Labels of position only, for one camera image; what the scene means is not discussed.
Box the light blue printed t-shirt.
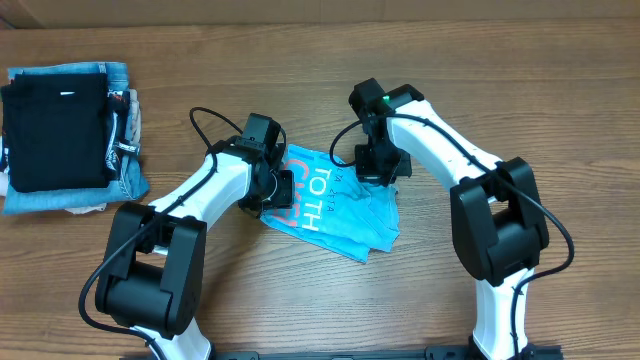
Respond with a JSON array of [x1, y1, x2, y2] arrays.
[[261, 145, 400, 263]]

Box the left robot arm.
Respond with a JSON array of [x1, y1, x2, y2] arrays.
[[88, 136, 293, 359]]

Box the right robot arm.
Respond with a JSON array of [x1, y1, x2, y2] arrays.
[[348, 79, 549, 359]]

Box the folded blue jeans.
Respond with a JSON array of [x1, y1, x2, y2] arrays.
[[3, 62, 150, 215]]

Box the folded black printed garment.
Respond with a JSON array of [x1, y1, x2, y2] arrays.
[[105, 89, 141, 180]]

